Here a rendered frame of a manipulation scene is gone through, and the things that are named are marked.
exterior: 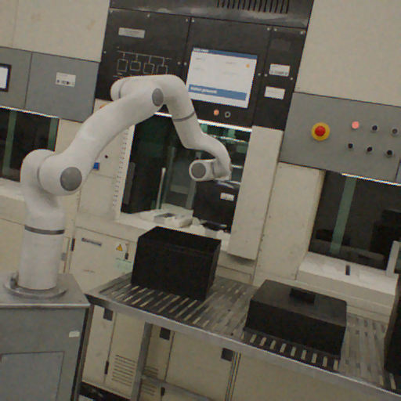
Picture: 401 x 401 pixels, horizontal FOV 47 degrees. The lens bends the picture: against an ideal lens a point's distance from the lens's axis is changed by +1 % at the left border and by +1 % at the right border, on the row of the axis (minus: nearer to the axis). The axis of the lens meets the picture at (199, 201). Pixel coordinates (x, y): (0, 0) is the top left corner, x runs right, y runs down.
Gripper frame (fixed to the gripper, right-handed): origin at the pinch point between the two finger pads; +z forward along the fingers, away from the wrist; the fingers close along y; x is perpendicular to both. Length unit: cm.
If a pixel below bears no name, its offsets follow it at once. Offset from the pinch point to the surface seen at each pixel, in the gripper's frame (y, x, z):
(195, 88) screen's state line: -13.7, 32.4, -14.4
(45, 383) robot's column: -16, -68, -90
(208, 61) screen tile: -10.1, 44.3, -14.5
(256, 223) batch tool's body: 24.5, -16.9, -19.7
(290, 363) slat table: 51, -44, -77
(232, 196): 6.8, -11.2, 5.2
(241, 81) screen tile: 5.5, 38.1, -14.6
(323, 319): 57, -33, -66
